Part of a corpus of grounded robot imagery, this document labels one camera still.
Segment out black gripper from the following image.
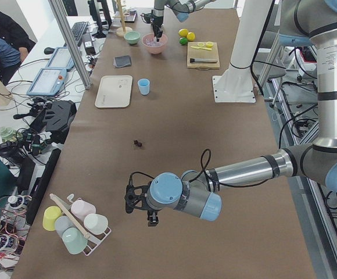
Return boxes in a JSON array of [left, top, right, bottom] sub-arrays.
[[152, 16, 163, 42], [124, 182, 159, 227]]

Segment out light blue plastic cup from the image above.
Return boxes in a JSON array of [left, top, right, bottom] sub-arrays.
[[138, 78, 150, 95]]

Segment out dark red cherries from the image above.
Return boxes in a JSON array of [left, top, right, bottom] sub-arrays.
[[133, 139, 142, 148]]

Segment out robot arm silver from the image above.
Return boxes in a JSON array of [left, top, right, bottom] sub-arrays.
[[151, 0, 213, 42], [124, 1, 337, 226]]

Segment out pink bowl of ice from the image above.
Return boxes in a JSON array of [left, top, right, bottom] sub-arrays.
[[142, 33, 168, 55]]

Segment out wooden cup tree stand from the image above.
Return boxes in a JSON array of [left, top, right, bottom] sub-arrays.
[[115, 0, 132, 37]]

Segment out white plastic cup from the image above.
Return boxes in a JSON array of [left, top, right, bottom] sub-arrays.
[[83, 213, 109, 235]]

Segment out pink plastic cup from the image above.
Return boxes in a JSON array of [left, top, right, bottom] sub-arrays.
[[70, 199, 96, 222]]

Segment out mint green plastic cup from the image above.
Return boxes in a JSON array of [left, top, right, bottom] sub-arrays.
[[62, 227, 88, 255]]

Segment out grey plastic cup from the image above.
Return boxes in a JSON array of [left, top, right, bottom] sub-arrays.
[[55, 215, 74, 238]]

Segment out yellow plastic cup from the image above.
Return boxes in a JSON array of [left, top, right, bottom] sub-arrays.
[[42, 206, 62, 231]]

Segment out yellow lemon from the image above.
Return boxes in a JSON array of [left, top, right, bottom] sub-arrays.
[[186, 32, 196, 41], [178, 28, 189, 37]]

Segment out green lime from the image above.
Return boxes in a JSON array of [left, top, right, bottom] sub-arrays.
[[179, 37, 188, 45]]

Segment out mint green bowl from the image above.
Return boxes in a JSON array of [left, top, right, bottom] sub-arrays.
[[124, 31, 141, 45]]

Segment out yellow plastic knife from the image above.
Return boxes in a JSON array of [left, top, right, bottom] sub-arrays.
[[190, 45, 213, 51]]

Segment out wooden cutting board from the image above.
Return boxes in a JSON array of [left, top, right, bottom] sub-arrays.
[[187, 42, 220, 69]]

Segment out lemon half slice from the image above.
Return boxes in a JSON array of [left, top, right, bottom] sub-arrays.
[[205, 41, 214, 48]]

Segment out black monitor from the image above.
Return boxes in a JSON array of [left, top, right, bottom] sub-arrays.
[[88, 0, 112, 38]]

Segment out beige rabbit tray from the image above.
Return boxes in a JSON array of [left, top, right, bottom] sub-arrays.
[[95, 75, 133, 108]]

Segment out black keyboard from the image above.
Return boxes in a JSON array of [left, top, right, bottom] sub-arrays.
[[71, 22, 88, 41]]

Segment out upper teach pendant tablet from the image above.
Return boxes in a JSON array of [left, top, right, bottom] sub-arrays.
[[27, 67, 67, 96]]

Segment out person in black jacket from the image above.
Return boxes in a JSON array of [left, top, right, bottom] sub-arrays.
[[0, 11, 35, 85]]

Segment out black handled metal muddler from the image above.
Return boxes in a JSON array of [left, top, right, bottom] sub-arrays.
[[189, 58, 218, 63]]

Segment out white wire cup rack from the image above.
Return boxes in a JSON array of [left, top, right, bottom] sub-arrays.
[[49, 193, 112, 256]]

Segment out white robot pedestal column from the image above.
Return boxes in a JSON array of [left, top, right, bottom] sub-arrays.
[[213, 0, 274, 103]]

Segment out aluminium frame post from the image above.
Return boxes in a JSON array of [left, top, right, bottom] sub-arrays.
[[48, 0, 91, 90]]

